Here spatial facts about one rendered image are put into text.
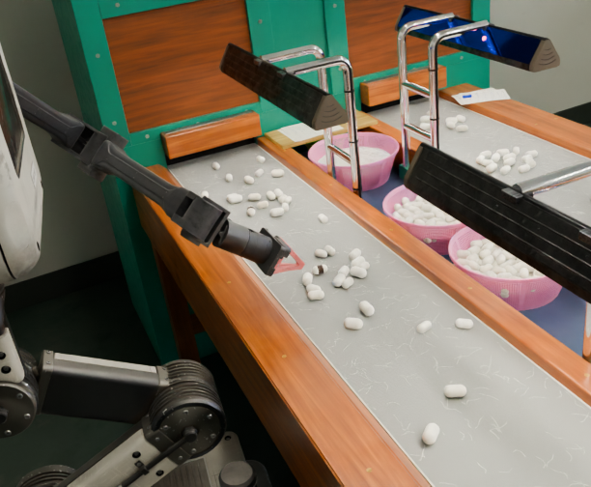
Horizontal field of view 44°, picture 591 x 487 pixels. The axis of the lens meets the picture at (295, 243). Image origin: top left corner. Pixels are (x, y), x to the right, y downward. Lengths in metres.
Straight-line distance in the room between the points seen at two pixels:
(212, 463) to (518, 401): 0.65
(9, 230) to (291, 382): 0.56
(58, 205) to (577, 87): 2.81
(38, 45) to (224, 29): 0.93
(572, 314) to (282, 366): 0.61
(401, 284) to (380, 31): 1.15
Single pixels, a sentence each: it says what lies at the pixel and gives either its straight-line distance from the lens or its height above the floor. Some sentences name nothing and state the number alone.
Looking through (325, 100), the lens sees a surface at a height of 1.10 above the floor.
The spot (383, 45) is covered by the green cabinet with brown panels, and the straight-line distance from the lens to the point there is 2.50.
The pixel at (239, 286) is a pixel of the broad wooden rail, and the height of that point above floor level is 0.77.
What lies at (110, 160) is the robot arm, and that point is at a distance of 1.57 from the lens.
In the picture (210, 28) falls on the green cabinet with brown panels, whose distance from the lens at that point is 2.25.
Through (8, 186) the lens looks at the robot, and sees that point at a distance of 0.93.
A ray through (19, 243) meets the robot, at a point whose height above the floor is 1.18.
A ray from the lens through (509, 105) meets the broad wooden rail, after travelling 2.45.
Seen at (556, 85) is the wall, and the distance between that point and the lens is 4.27.
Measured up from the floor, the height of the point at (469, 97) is 0.77.
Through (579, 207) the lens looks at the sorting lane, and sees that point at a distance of 1.85.
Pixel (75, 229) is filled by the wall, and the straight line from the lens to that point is 3.19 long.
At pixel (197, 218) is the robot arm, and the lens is 1.34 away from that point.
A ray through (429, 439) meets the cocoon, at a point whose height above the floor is 0.76.
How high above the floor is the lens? 1.56
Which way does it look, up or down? 28 degrees down
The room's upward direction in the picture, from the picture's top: 8 degrees counter-clockwise
